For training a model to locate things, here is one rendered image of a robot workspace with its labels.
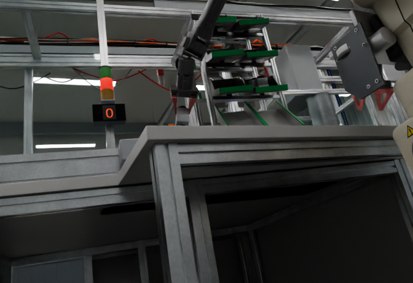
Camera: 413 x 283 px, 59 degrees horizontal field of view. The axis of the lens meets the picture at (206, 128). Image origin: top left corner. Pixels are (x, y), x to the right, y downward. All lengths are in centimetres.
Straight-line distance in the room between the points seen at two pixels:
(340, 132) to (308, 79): 166
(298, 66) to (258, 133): 182
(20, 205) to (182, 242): 47
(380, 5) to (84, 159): 84
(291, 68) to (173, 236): 201
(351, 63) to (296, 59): 170
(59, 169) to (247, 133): 54
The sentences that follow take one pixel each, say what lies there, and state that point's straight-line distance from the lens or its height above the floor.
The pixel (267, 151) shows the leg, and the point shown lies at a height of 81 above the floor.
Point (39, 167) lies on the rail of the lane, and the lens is 107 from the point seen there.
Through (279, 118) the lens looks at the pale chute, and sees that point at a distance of 151.
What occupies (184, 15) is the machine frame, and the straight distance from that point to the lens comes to 233.
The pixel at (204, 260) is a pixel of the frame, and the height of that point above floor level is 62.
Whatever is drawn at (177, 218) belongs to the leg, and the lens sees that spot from 67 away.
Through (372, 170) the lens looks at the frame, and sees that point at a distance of 130.
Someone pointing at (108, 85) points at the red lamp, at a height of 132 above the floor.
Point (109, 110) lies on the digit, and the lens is 143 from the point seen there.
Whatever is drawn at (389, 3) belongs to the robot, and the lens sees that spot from 93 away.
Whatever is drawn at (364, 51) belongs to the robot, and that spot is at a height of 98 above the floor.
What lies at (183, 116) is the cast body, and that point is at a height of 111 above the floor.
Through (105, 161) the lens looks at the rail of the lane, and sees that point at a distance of 107.
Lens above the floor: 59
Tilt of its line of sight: 21 degrees up
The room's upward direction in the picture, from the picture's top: 10 degrees counter-clockwise
